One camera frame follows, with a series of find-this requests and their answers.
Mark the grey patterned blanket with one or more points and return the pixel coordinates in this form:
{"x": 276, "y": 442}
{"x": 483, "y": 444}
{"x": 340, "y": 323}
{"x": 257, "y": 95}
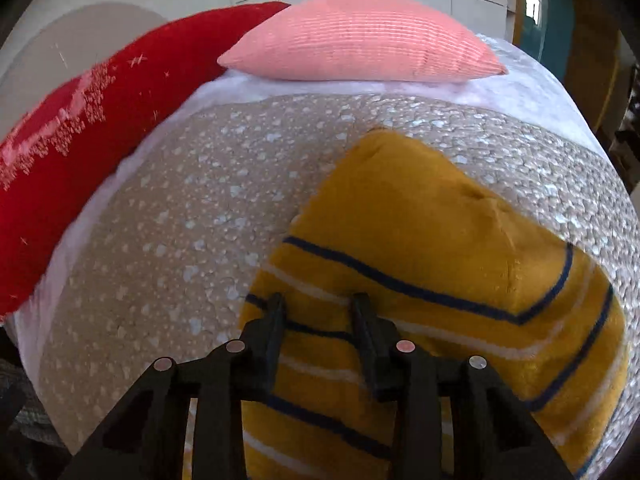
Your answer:
{"x": 190, "y": 220}

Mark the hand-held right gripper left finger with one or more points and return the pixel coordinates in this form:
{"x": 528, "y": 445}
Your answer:
{"x": 267, "y": 332}

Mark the beige headboard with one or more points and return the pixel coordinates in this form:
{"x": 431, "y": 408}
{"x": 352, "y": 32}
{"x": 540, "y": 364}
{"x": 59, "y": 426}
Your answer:
{"x": 65, "y": 45}

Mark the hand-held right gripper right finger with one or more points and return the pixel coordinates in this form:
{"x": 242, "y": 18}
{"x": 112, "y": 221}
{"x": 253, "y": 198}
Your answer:
{"x": 369, "y": 332}

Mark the yellow striped sweater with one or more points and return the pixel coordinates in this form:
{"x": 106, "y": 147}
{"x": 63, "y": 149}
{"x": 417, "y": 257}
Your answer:
{"x": 440, "y": 300}

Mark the pink pillow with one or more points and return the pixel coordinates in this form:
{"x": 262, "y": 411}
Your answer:
{"x": 365, "y": 40}

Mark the wooden door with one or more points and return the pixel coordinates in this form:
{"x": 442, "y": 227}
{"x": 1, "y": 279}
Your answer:
{"x": 597, "y": 50}

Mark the teal door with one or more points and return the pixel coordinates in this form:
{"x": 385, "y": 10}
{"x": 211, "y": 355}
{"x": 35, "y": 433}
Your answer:
{"x": 542, "y": 5}

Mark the red pillow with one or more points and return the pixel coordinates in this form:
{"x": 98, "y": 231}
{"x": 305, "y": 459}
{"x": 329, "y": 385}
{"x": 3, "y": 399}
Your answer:
{"x": 80, "y": 145}

